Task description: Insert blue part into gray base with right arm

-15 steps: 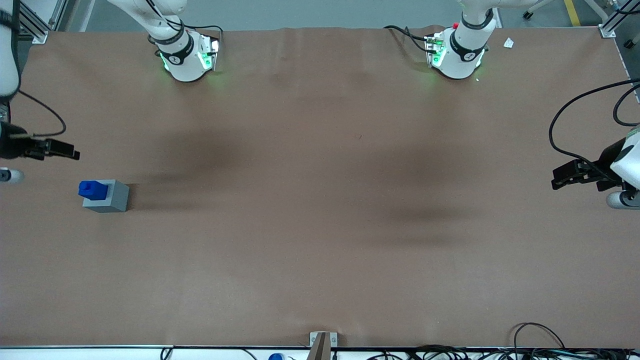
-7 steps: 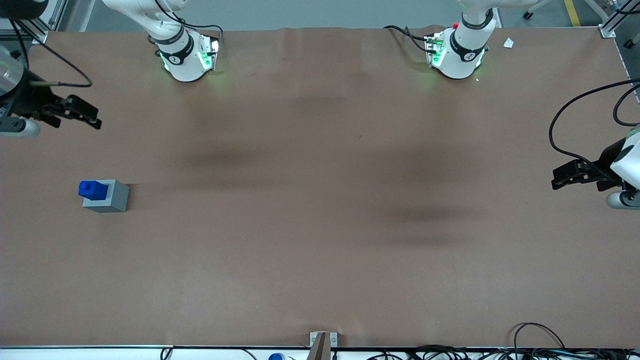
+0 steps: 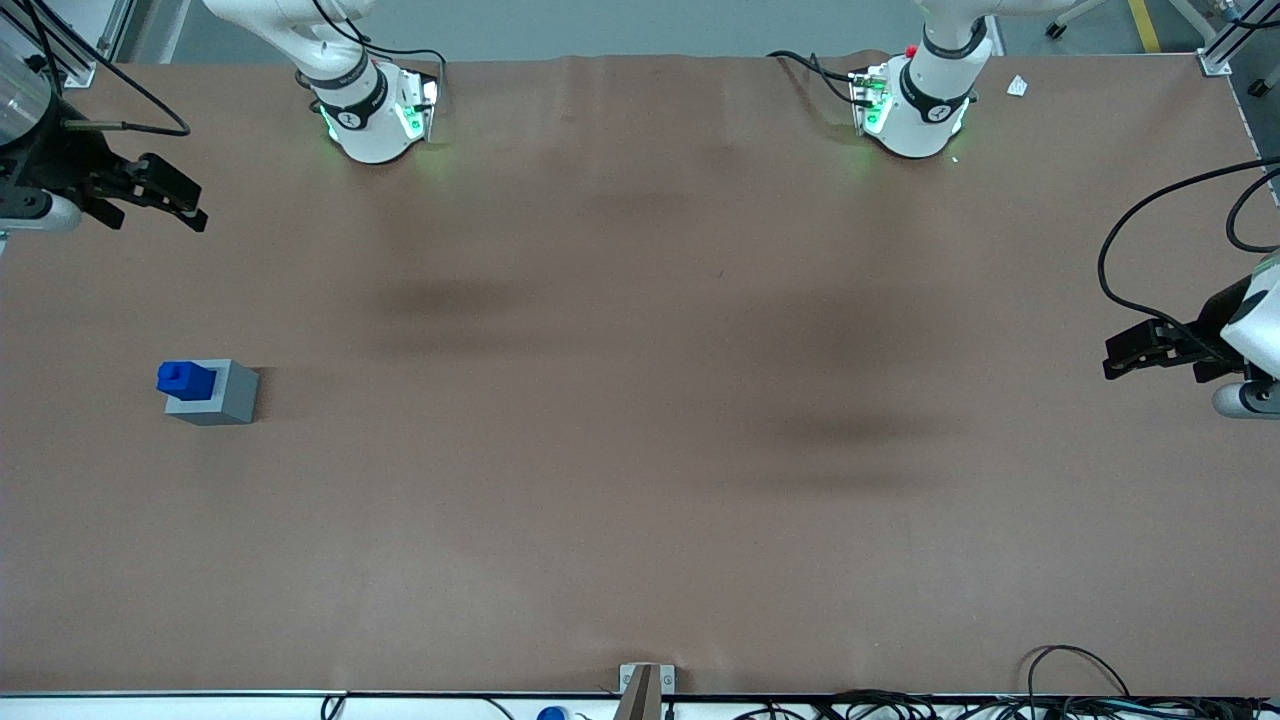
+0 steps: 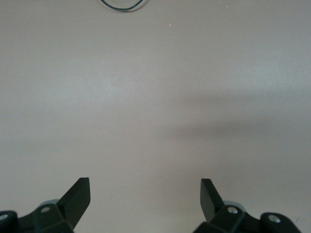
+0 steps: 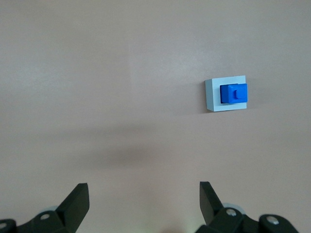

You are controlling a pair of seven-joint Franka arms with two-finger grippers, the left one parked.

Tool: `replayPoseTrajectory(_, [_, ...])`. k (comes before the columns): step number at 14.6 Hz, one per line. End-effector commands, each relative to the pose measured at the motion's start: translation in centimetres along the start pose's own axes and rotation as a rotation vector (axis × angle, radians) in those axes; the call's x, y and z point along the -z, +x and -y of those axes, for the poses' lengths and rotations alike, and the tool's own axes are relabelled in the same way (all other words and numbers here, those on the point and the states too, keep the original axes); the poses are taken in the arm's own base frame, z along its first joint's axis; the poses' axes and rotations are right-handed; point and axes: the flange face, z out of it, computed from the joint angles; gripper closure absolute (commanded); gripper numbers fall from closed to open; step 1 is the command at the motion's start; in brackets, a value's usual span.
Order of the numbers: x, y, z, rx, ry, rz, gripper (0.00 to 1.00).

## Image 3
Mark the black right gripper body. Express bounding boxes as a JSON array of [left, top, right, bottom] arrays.
[[0, 105, 141, 219]]

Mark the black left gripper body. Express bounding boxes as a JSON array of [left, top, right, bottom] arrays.
[[1190, 276, 1263, 373]]

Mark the blue plastic block part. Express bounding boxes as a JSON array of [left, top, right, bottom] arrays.
[[156, 360, 217, 403]]

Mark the gray square hollow base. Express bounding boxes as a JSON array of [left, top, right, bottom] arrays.
[[164, 358, 261, 427]]

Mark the white chair base leg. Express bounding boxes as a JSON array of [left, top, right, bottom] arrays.
[[1040, 0, 1113, 41]]

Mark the white table edge strip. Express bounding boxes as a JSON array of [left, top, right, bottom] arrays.
[[0, 690, 1280, 720]]

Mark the brown table cover sheet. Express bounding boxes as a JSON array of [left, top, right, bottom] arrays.
[[0, 50, 1280, 698]]

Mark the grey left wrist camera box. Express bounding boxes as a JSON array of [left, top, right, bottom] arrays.
[[1211, 378, 1280, 421]]

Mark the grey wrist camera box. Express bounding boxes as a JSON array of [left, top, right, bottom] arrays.
[[1211, 378, 1280, 421], [0, 190, 83, 239]]

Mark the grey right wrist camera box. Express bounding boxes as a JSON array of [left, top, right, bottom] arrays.
[[0, 190, 83, 239]]

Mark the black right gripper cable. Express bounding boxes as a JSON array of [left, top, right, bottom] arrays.
[[18, 0, 193, 138]]

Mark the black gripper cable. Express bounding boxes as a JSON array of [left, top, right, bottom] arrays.
[[18, 0, 193, 138], [1097, 158, 1280, 351]]

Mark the black thin curved cable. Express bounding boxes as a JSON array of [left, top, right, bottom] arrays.
[[1226, 168, 1280, 255]]

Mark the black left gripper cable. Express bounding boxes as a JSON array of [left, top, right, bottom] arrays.
[[1097, 158, 1280, 351]]

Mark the aluminium frame profile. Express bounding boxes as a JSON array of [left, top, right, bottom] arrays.
[[1198, 0, 1280, 78], [40, 0, 136, 91]]

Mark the black right arm base cable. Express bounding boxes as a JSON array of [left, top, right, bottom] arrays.
[[310, 0, 448, 101]]

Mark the black arm base cable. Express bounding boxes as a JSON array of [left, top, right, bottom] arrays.
[[310, 0, 448, 101], [766, 49, 873, 107]]

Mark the black looped cable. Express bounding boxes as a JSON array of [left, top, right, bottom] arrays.
[[1026, 644, 1133, 701]]

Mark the black cable bundle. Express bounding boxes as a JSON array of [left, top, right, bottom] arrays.
[[735, 688, 1280, 720]]

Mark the black left arm base cable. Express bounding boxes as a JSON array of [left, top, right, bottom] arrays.
[[766, 49, 873, 107]]

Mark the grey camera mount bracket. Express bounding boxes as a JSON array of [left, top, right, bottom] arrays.
[[617, 662, 677, 720]]

